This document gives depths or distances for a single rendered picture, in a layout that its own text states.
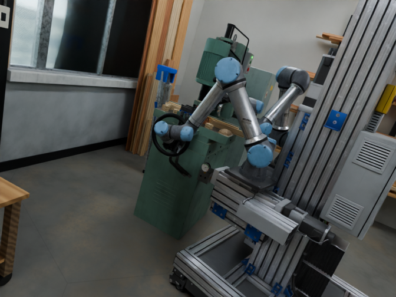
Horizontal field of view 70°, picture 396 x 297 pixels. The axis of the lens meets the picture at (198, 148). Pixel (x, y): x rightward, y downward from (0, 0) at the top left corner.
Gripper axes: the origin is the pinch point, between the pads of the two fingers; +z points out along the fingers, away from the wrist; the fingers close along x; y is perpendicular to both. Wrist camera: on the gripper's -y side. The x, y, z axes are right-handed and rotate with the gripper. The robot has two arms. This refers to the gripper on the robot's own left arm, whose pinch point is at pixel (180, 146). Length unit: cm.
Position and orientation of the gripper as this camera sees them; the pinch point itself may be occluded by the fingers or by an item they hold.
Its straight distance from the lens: 176.1
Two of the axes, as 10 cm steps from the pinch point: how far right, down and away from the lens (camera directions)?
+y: -4.5, 8.7, -2.1
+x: 8.7, 3.7, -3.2
